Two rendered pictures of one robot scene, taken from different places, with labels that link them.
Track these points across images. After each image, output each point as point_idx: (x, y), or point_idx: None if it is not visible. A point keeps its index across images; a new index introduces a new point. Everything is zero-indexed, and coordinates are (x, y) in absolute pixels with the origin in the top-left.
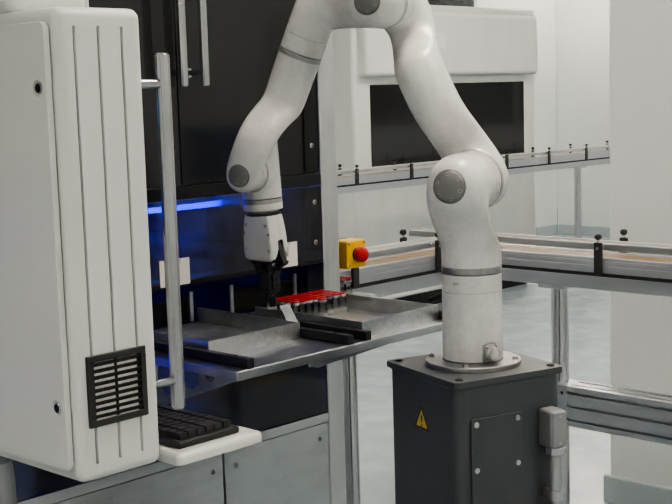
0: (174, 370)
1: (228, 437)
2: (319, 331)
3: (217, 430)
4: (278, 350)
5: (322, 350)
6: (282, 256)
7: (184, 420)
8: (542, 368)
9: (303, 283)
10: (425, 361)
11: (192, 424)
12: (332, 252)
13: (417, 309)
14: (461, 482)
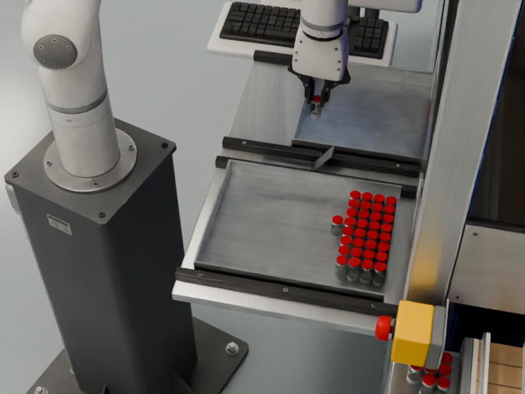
0: None
1: (219, 30)
2: (264, 142)
3: (226, 23)
4: (276, 108)
5: (235, 120)
6: (291, 61)
7: (253, 18)
8: (20, 163)
9: (450, 308)
10: (138, 152)
11: (242, 16)
12: (405, 283)
13: (204, 231)
14: None
